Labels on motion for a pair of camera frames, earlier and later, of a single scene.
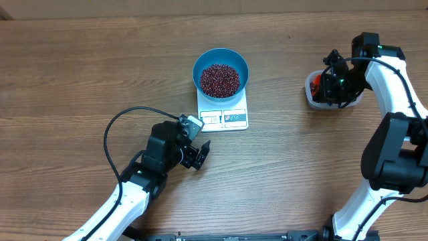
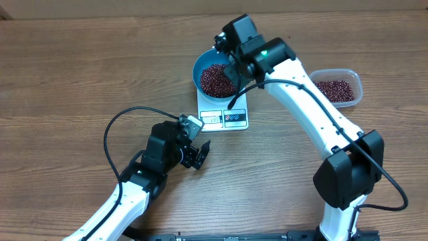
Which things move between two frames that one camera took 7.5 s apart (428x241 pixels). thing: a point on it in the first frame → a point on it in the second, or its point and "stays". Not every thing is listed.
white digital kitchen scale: [227, 116] stays
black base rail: [325, 233] stays
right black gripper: [326, 96] → [233, 71]
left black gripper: [188, 157] stays
